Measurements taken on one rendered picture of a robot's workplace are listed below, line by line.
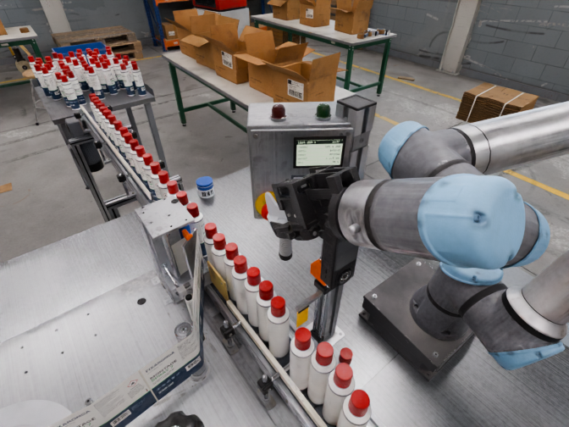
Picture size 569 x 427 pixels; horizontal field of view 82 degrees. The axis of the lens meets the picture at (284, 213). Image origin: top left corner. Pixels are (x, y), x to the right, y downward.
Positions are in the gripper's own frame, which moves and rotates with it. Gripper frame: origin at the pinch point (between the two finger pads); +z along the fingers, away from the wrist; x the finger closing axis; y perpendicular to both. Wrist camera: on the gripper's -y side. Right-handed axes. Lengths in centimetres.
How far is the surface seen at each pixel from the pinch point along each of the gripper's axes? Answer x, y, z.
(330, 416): 1.3, -44.9, 3.2
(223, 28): -125, 103, 219
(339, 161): -11.0, 5.8, -6.4
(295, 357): 2.6, -30.5, 6.8
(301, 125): -6.6, 13.1, -5.5
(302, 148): -6.1, 9.7, -4.6
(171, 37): -241, 239, 637
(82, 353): 40, -24, 49
